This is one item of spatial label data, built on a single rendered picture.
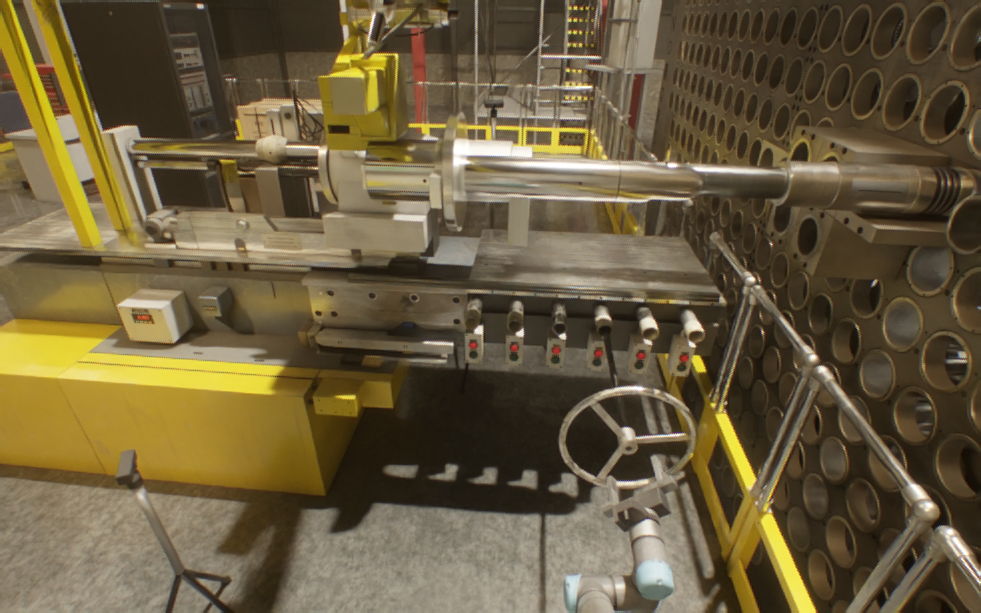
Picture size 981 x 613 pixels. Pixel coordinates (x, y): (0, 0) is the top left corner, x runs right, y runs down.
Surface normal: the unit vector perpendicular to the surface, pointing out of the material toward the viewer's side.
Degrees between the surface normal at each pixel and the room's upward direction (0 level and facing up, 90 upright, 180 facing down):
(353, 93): 90
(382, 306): 90
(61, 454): 90
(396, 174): 90
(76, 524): 0
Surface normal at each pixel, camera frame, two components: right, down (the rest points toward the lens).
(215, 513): 0.01, -0.87
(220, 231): -0.09, 0.50
